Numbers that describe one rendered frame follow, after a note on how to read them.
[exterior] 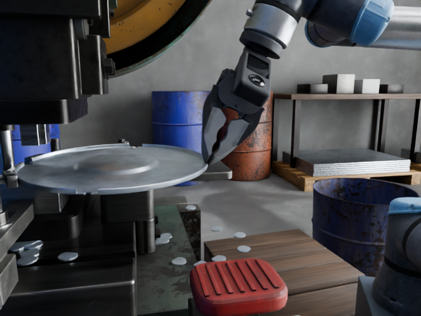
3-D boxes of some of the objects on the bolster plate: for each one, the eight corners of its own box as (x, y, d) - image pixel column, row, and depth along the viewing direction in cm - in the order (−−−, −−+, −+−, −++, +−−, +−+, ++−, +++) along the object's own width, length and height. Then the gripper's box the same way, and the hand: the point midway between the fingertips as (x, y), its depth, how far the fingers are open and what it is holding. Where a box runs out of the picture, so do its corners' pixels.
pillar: (19, 185, 63) (10, 105, 60) (15, 188, 61) (5, 106, 58) (5, 185, 63) (-4, 105, 60) (0, 189, 60) (-9, 106, 58)
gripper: (279, 57, 61) (227, 167, 64) (232, 33, 60) (181, 146, 63) (294, 52, 53) (233, 178, 56) (240, 24, 51) (181, 155, 54)
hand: (210, 158), depth 56 cm, fingers closed
